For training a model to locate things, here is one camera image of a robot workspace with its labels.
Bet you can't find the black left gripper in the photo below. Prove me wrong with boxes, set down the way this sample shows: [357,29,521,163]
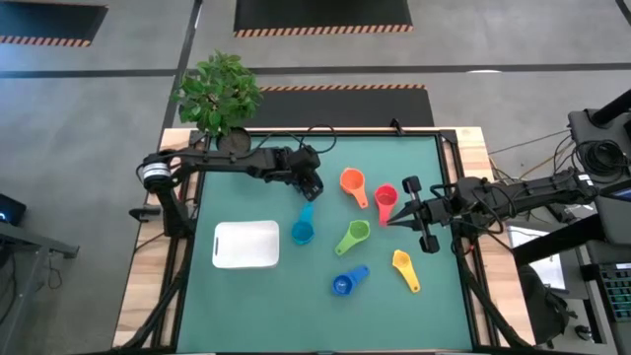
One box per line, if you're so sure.
[284,144,325,203]

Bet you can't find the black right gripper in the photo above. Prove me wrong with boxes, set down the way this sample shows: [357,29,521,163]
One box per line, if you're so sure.
[386,175,451,255]

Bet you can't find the red measuring cup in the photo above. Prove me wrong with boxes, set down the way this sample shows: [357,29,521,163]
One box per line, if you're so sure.
[373,182,399,228]

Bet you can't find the orange measuring cup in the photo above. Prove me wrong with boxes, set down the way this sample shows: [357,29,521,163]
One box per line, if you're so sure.
[338,167,370,210]

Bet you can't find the teal measuring cup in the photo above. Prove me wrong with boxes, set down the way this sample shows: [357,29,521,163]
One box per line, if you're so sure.
[290,200,316,247]

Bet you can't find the yellow measuring cup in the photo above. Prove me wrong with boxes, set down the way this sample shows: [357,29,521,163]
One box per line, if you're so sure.
[391,248,422,295]

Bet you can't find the green measuring cup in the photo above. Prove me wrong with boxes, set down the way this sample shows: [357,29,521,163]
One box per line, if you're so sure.
[333,219,372,257]

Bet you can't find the blue measuring cup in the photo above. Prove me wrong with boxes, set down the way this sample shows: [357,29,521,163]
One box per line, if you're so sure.
[330,264,371,298]

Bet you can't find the white plastic basket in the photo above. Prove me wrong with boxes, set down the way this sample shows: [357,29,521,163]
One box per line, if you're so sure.
[211,219,281,270]

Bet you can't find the black floor mat striped edge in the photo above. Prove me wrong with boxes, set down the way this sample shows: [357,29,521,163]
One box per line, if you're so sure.
[0,0,109,48]
[245,83,436,128]
[233,0,414,39]

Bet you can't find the black plant pot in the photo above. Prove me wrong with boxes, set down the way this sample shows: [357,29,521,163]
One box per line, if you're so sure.
[215,126,252,154]

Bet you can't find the green table mat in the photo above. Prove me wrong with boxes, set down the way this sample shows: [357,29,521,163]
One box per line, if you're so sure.
[175,135,474,352]

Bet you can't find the green leafy plant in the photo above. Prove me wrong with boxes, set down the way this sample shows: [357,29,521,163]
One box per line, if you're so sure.
[171,48,264,138]

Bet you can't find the black desk bar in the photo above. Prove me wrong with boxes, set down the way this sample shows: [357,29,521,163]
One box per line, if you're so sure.
[512,214,607,267]

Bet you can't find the white paper sheet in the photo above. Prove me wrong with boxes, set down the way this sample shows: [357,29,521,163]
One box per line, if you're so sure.
[506,225,568,291]

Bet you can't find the black backpack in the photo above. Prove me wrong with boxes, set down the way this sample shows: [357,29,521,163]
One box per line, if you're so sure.
[517,264,578,346]

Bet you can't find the black table clamp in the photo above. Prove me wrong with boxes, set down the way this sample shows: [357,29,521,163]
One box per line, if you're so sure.
[128,206,162,223]

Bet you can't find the gray equipment cart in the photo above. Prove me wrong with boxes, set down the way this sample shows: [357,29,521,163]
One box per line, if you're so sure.
[566,88,631,248]

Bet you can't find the laptop with blue screen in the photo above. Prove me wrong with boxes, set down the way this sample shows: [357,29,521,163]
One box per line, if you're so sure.
[598,179,631,203]

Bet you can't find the backlit keyboard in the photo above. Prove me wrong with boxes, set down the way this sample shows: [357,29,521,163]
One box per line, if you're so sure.
[598,261,631,324]

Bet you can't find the gray desk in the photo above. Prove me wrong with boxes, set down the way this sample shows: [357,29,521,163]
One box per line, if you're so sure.
[0,221,80,355]

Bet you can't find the black monitor with blue light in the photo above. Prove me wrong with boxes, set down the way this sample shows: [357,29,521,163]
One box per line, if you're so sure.
[0,192,29,227]

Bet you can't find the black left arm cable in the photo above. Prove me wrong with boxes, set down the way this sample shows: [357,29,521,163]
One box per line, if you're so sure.
[250,123,338,155]

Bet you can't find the black table frame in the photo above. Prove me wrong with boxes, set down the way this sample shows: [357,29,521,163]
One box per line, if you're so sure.
[115,127,536,355]

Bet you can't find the coiled black cable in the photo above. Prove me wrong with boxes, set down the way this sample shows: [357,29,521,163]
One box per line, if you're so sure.
[574,139,630,184]

